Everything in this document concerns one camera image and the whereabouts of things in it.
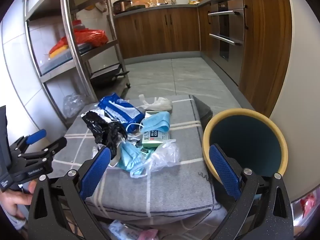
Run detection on crumpled clear plastic bag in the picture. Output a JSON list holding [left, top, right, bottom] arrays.
[[62, 93, 87, 118]]

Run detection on green medicine box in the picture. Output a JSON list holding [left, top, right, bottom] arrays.
[[142, 130, 170, 148]]

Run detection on wooden oven cabinet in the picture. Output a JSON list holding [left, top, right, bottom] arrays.
[[199, 0, 293, 118]]

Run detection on stainless steel built-in oven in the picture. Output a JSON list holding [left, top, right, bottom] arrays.
[[207, 0, 245, 84]]

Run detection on blue wet wipe packet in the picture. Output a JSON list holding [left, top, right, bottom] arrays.
[[97, 93, 145, 130]]

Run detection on crumpled white tissue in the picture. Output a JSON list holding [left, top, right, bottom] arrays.
[[139, 94, 173, 111]]

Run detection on dark grey cloth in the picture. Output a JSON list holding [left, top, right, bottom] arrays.
[[192, 95, 213, 123]]

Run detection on yellow-rimmed teal bin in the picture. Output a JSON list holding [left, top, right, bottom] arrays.
[[202, 109, 288, 200]]

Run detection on blue plastic tray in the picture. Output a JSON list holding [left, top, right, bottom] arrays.
[[40, 42, 93, 74]]

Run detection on grey checked cushion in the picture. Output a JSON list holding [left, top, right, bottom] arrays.
[[50, 95, 223, 230]]

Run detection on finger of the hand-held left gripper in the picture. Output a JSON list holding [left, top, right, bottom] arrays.
[[19, 137, 68, 164], [10, 129, 47, 155]]

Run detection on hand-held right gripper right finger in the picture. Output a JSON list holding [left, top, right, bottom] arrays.
[[209, 143, 293, 240]]

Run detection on wooden kitchen base cabinet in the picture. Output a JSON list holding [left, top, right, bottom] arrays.
[[115, 5, 200, 59]]

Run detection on red plastic bag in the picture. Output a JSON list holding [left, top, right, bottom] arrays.
[[72, 29, 109, 47]]

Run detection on black plastic bag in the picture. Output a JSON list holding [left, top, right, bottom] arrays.
[[81, 110, 128, 160]]

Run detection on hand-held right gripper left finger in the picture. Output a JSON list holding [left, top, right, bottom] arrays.
[[28, 146, 112, 240]]

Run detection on person's left hand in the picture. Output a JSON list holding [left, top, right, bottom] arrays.
[[0, 180, 37, 220]]

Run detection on blue face mask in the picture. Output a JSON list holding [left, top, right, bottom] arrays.
[[110, 141, 150, 178], [126, 111, 171, 134]]

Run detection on black electric griddle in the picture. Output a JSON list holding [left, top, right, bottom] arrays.
[[90, 64, 130, 85]]

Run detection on stainless steel shelf rack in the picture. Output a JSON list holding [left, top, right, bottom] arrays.
[[24, 0, 130, 128]]

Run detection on red and yellow packet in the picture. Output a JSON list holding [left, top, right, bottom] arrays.
[[49, 37, 69, 58]]

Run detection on dark cooking pot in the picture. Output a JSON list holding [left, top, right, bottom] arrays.
[[112, 0, 132, 14]]

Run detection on white rounded appliance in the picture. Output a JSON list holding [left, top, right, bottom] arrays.
[[269, 0, 320, 203]]

